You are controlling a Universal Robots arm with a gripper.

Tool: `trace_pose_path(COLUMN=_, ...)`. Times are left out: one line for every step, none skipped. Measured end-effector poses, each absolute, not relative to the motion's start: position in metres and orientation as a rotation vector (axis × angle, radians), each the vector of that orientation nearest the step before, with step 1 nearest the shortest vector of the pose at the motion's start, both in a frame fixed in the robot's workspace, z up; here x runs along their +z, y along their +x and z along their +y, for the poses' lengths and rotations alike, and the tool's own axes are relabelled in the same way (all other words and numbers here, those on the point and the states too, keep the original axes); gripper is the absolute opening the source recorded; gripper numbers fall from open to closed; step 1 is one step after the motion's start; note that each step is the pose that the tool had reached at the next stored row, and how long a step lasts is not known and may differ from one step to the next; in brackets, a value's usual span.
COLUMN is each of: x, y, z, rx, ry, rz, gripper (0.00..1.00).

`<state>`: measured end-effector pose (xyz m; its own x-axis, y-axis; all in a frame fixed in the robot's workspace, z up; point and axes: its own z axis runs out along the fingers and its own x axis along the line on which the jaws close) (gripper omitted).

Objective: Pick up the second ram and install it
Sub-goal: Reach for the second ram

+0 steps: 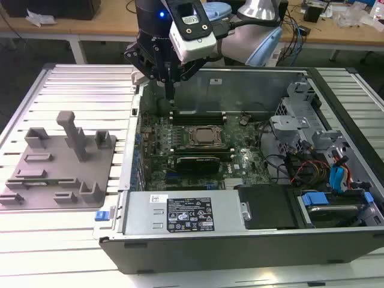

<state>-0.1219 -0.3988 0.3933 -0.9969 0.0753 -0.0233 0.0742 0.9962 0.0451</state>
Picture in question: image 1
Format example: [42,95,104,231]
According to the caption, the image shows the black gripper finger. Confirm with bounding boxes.
[169,58,208,101]
[124,41,170,101]

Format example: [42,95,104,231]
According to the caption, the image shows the silver CPU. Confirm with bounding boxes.
[194,128,218,143]

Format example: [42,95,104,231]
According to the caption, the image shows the metal socket cover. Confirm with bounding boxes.
[187,125,226,148]

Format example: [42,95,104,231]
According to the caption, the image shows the large black box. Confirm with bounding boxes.
[5,0,101,21]

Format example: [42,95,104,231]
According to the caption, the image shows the black graphics card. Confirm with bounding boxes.
[176,155,221,175]

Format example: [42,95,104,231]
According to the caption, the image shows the crumpled white paper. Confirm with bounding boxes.
[25,8,57,27]

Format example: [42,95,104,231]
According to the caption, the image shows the grey metal drive cage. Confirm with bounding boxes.
[268,80,352,157]

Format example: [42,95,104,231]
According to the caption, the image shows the tall black box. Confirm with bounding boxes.
[278,0,289,23]

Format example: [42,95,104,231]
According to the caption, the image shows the green motherboard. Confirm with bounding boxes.
[134,109,272,191]

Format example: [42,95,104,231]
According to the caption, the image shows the grey parts rack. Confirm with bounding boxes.
[0,110,118,211]

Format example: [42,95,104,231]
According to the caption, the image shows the silver chipset heatsink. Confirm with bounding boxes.
[223,178,244,190]

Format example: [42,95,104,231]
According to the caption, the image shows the small black box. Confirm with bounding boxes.
[302,2,323,23]

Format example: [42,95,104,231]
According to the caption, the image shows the grey power supply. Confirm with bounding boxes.
[121,190,251,235]

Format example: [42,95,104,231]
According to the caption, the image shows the black plastic cover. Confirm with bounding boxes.
[233,184,296,230]

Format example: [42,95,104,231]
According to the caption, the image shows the clear plastic bags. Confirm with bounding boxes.
[335,5,370,28]

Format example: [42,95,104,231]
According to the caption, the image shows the open black PC case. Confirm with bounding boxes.
[92,64,384,275]

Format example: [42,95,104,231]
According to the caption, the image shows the hard disk in blue carrier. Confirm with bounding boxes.
[296,191,373,229]

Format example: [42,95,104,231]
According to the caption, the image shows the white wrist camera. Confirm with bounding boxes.
[169,0,217,63]

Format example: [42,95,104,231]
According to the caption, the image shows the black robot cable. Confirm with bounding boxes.
[209,16,284,40]

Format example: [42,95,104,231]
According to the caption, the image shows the blue hanging cable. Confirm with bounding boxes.
[288,20,304,67]

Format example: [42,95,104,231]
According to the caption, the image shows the red yellow wire bundle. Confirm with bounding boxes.
[289,160,331,187]

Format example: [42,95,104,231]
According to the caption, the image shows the blue wire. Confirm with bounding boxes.
[328,149,353,196]

